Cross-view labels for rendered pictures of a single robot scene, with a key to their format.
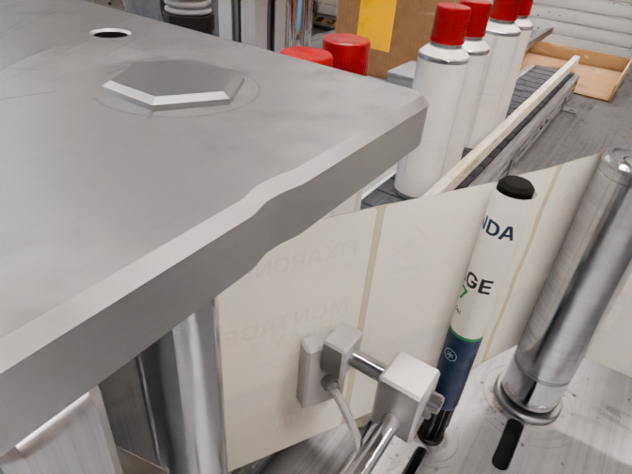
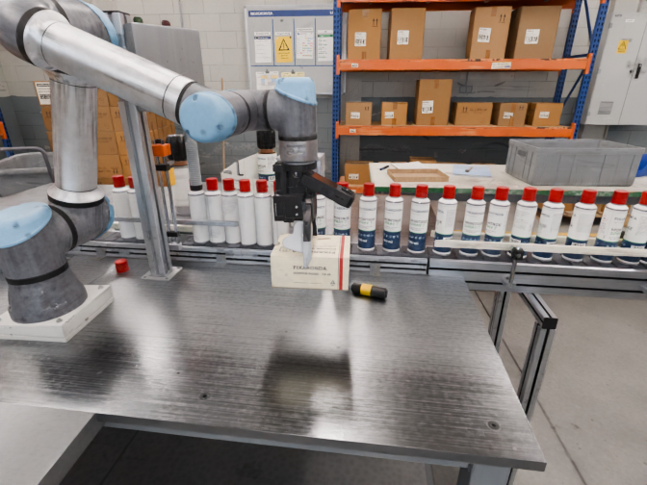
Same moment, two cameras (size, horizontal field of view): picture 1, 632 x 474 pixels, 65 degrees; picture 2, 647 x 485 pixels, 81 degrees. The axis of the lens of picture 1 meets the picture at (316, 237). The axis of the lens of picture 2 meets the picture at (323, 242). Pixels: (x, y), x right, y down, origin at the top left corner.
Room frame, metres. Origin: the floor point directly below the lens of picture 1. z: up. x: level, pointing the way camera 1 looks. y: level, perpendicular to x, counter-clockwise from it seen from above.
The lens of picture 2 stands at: (0.46, 1.19, 1.34)
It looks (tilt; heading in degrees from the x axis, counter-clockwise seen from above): 22 degrees down; 246
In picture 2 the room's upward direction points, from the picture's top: straight up
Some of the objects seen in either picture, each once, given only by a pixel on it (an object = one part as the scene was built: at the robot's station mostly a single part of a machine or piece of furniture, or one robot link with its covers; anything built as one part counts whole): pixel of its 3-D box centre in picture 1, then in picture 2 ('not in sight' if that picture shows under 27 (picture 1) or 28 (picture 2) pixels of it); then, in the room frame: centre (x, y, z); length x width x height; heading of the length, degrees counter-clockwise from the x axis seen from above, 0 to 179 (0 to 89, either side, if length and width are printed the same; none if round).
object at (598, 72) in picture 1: (565, 67); not in sight; (1.30, -0.59, 0.85); 0.30 x 0.26 x 0.04; 149
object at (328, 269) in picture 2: not in sight; (312, 260); (0.17, 0.49, 0.99); 0.16 x 0.12 x 0.07; 151
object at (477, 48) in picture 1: (453, 97); (123, 207); (0.57, -0.14, 0.98); 0.05 x 0.05 x 0.20
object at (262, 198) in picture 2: not in sight; (263, 213); (0.18, 0.10, 0.98); 0.05 x 0.05 x 0.20
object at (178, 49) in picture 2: not in sight; (163, 70); (0.40, 0.06, 1.38); 0.17 x 0.10 x 0.19; 24
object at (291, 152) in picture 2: not in sight; (297, 151); (0.20, 0.48, 1.22); 0.08 x 0.08 x 0.05
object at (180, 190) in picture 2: not in sight; (181, 174); (0.37, -0.35, 1.03); 0.09 x 0.09 x 0.30
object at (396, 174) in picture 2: not in sight; (416, 174); (-1.06, -0.77, 0.82); 0.34 x 0.24 x 0.03; 157
